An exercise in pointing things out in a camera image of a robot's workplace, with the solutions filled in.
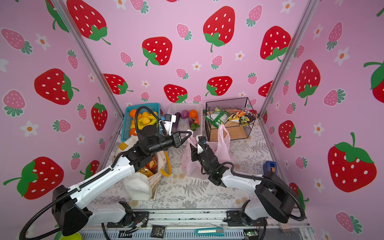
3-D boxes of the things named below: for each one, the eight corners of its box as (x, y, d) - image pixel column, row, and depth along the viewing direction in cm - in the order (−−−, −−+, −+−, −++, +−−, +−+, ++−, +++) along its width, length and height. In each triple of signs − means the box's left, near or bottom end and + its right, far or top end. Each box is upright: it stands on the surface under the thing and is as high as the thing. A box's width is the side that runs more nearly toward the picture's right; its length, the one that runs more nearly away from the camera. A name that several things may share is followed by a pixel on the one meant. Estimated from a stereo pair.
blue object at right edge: (263, 174, 91) (267, 169, 86) (263, 165, 95) (267, 160, 90) (272, 177, 90) (277, 171, 85) (271, 167, 94) (276, 162, 89)
